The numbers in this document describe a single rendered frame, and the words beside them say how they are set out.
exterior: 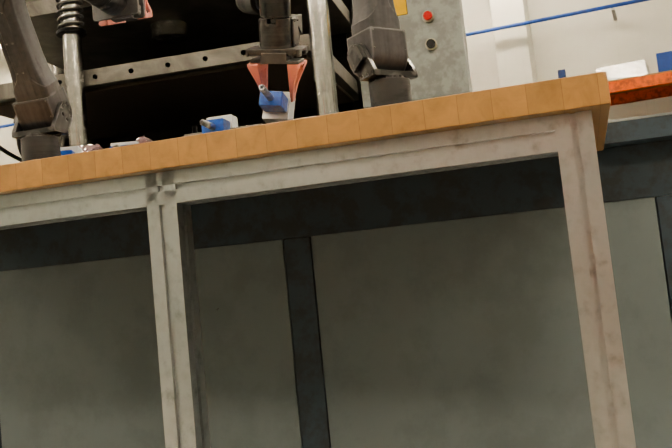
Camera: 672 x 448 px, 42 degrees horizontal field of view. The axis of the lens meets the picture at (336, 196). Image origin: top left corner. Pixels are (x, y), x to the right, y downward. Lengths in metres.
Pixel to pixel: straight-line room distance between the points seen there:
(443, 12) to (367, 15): 1.19
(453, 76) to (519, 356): 1.13
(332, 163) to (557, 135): 0.29
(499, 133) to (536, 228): 0.43
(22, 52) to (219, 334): 0.59
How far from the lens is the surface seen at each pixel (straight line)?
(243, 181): 1.19
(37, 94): 1.55
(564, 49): 8.46
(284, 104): 1.62
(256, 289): 1.60
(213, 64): 2.58
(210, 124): 1.61
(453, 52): 2.50
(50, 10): 2.89
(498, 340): 1.53
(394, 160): 1.14
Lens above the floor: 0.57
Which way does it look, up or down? 6 degrees up
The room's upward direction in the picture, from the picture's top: 6 degrees counter-clockwise
